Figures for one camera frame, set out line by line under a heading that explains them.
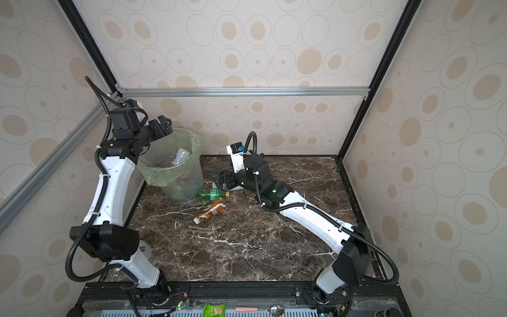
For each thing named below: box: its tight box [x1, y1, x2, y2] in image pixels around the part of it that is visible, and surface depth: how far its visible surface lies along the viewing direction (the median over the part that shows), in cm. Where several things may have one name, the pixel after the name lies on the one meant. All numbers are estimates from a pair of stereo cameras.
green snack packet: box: [202, 301, 227, 317], surface depth 70 cm
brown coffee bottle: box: [193, 197, 227, 225], surface depth 94 cm
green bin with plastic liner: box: [136, 128, 205, 202], surface depth 91 cm
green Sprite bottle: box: [198, 188, 231, 202], surface depth 99 cm
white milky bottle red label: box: [170, 147, 191, 167], surface depth 91 cm
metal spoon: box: [268, 304, 286, 317], surface depth 73 cm
